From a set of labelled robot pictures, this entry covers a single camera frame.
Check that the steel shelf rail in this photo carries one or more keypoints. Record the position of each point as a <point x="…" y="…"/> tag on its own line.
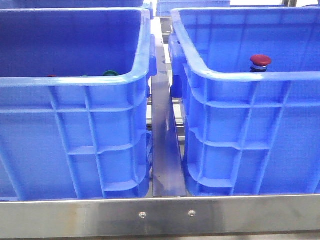
<point x="180" y="216"/>

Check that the blue source crate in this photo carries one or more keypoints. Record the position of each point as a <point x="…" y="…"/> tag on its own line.
<point x="80" y="135"/>

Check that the red mushroom push button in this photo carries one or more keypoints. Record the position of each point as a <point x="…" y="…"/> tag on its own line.
<point x="259" y="63"/>

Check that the blue target crate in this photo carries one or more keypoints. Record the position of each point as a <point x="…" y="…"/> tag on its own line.
<point x="249" y="133"/>

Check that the green push button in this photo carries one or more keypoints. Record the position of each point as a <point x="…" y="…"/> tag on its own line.
<point x="110" y="73"/>

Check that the metal divider bar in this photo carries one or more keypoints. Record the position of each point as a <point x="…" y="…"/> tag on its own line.
<point x="167" y="171"/>

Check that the blue background crate tall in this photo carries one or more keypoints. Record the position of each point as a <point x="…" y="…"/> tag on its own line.
<point x="164" y="7"/>

